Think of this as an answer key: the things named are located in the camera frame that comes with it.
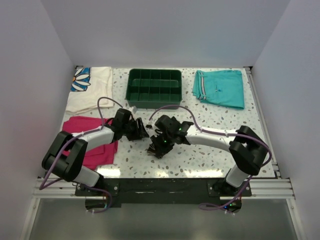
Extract aluminium frame rail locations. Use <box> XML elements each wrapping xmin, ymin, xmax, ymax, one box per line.
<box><xmin>31</xmin><ymin>176</ymin><xmax>87</xmax><ymax>200</ymax></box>

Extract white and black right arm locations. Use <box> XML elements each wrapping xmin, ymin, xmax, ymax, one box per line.
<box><xmin>147</xmin><ymin>115</ymin><xmax>271</xmax><ymax>197</ymax></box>

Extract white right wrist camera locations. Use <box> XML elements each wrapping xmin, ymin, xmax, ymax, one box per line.
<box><xmin>146</xmin><ymin>121</ymin><xmax>154</xmax><ymax>129</ymax></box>

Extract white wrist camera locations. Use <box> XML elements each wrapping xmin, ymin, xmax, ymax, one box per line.
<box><xmin>146</xmin><ymin>121</ymin><xmax>154</xmax><ymax>129</ymax></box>
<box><xmin>129</xmin><ymin>106</ymin><xmax>137</xmax><ymax>114</ymax></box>

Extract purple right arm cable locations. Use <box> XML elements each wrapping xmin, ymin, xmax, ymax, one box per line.
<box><xmin>148</xmin><ymin>104</ymin><xmax>273</xmax><ymax>213</ymax></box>

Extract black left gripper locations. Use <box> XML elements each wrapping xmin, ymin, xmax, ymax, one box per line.
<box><xmin>121</xmin><ymin>118</ymin><xmax>148</xmax><ymax>142</ymax></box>

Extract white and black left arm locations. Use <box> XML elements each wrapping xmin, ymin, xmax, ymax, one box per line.
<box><xmin>39</xmin><ymin>108</ymin><xmax>149</xmax><ymax>196</ymax></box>

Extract black striped underwear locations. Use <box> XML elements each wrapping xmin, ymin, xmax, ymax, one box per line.
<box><xmin>147</xmin><ymin>143</ymin><xmax>173</xmax><ymax>159</ymax></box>

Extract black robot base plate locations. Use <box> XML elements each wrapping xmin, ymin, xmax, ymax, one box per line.
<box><xmin>75</xmin><ymin>178</ymin><xmax>241</xmax><ymax>210</ymax></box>

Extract green plastic divided tray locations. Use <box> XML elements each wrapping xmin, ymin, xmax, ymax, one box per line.
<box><xmin>125</xmin><ymin>68</ymin><xmax>183</xmax><ymax>109</ymax></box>

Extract folded teal shorts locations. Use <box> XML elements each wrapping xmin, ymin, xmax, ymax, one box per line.
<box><xmin>192</xmin><ymin>70</ymin><xmax>245</xmax><ymax>110</ymax></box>

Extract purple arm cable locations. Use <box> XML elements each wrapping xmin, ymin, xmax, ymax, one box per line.
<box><xmin>39</xmin><ymin>96</ymin><xmax>126</xmax><ymax>214</ymax></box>
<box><xmin>148</xmin><ymin>104</ymin><xmax>273</xmax><ymax>213</ymax></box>

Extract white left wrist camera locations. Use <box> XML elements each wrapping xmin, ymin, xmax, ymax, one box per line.
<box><xmin>129</xmin><ymin>106</ymin><xmax>137</xmax><ymax>114</ymax></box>

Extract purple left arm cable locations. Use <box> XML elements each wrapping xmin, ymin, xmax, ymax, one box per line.
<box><xmin>39</xmin><ymin>96</ymin><xmax>126</xmax><ymax>214</ymax></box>

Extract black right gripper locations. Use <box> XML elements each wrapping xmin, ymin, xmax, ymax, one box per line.
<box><xmin>150</xmin><ymin>131</ymin><xmax>175</xmax><ymax>158</ymax></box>

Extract cream daisy print shirt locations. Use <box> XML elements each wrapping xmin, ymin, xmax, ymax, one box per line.
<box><xmin>65</xmin><ymin>66</ymin><xmax>113</xmax><ymax>115</ymax></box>

